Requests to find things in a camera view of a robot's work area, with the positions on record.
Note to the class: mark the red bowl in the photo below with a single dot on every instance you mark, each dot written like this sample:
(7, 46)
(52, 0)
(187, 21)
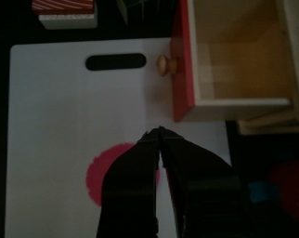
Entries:
(291, 189)

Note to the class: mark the wooden drawer cabinet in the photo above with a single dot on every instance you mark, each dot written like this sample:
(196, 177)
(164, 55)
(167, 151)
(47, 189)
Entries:
(275, 125)

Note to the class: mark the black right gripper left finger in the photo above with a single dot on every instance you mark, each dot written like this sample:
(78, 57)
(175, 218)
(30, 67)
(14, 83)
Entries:
(128, 186)

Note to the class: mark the blue toy piece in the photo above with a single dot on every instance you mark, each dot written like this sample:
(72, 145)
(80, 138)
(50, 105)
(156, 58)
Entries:
(263, 190)

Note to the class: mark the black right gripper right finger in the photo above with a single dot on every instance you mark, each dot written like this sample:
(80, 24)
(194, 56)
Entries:
(204, 189)

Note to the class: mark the white cutting board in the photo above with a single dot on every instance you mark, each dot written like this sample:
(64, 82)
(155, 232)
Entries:
(68, 124)

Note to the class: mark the red white striped block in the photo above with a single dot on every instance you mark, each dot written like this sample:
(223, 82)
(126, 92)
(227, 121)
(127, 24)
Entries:
(67, 12)

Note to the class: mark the flat pink dough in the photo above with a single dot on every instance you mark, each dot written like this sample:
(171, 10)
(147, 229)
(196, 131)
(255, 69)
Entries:
(99, 176)

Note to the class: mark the red-fronted wooden drawer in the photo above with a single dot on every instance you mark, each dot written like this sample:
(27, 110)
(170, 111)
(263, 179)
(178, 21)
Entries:
(238, 62)

